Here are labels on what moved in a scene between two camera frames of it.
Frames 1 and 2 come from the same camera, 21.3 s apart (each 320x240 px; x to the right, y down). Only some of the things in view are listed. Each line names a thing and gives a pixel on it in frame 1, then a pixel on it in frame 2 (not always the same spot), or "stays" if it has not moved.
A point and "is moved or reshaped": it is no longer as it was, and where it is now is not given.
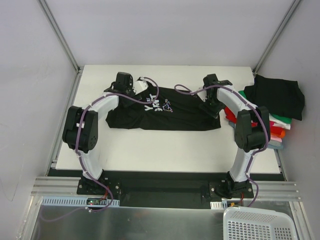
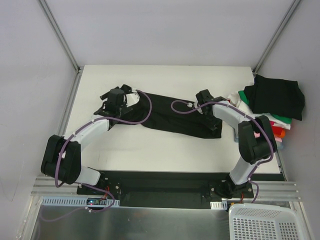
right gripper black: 210,107 to 213,122
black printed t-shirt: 164,107 is moved or reshaped
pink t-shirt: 276,138 stays
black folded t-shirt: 282,97 stays
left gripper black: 127,97 to 125,89
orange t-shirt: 282,135 stays
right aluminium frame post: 276,35 stays
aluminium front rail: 268,191 stays
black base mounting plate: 168,188 stays
